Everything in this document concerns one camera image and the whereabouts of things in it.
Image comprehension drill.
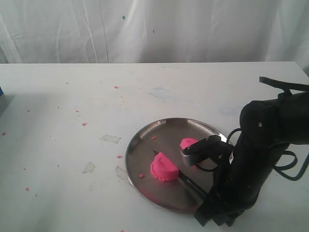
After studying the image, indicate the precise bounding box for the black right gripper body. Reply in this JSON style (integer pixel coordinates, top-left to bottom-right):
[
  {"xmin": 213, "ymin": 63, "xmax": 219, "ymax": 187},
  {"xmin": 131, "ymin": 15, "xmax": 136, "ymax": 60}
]
[{"xmin": 206, "ymin": 145, "xmax": 275, "ymax": 216}]

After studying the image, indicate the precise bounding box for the black knife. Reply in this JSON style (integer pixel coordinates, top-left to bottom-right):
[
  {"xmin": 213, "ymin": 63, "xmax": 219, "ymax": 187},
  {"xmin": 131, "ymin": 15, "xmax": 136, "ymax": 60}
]
[{"xmin": 153, "ymin": 150, "xmax": 207, "ymax": 199}]

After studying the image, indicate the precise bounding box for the small pink clay piece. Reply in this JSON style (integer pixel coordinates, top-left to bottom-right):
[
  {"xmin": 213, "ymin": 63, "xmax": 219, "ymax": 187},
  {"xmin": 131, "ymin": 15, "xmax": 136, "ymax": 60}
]
[{"xmin": 180, "ymin": 138, "xmax": 198, "ymax": 149}]

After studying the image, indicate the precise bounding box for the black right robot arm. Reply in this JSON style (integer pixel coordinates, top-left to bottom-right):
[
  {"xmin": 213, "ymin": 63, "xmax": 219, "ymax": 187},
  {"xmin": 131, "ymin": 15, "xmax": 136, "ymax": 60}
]
[{"xmin": 192, "ymin": 92, "xmax": 309, "ymax": 226}]

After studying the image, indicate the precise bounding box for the round steel plate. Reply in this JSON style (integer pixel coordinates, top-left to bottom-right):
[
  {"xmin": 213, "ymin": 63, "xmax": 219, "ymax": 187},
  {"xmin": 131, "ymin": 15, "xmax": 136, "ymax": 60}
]
[{"xmin": 126, "ymin": 118, "xmax": 226, "ymax": 214}]

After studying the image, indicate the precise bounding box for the white backdrop curtain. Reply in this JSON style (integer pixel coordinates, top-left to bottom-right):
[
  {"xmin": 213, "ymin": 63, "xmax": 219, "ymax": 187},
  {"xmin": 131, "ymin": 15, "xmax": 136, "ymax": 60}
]
[{"xmin": 0, "ymin": 0, "xmax": 309, "ymax": 68}]

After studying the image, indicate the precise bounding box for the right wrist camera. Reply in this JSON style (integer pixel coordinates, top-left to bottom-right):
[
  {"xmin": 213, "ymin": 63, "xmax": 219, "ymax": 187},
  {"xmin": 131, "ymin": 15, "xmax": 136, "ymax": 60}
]
[{"xmin": 181, "ymin": 135, "xmax": 234, "ymax": 166}]

